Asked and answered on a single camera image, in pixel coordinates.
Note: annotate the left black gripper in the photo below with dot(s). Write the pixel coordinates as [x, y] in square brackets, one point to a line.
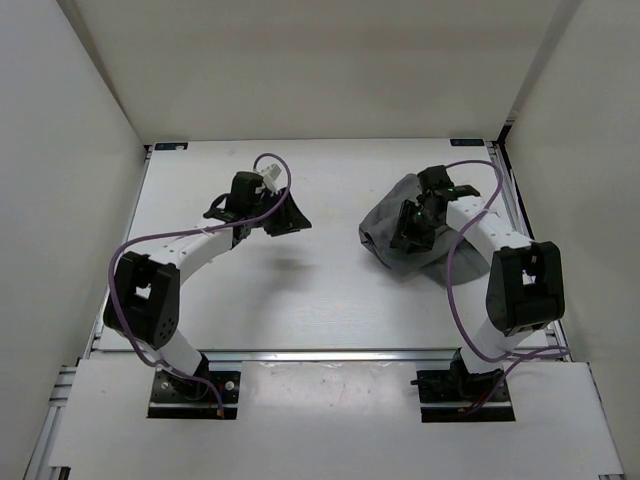
[292, 217]

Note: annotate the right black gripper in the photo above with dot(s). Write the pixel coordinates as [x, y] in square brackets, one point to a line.
[419, 242]

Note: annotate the grey pleated skirt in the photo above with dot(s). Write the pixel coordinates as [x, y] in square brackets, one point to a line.
[378, 226]

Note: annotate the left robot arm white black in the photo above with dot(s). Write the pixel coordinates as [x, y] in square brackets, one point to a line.
[145, 305]

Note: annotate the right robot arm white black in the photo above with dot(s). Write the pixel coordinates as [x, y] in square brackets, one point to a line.
[525, 290]

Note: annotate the right blue corner label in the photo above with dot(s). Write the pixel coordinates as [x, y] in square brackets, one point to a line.
[466, 142]

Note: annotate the blue corner label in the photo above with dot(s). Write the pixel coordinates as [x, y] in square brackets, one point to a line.
[170, 146]
[466, 142]

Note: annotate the left blue corner label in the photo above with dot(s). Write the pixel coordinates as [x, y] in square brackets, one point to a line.
[170, 146]

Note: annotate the white front cover board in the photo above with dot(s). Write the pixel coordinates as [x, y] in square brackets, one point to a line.
[349, 421]

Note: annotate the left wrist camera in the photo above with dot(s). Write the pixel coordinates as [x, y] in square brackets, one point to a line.
[270, 175]

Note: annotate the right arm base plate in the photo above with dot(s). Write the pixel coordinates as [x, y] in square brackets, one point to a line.
[442, 403]

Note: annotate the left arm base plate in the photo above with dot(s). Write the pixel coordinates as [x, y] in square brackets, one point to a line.
[174, 398]

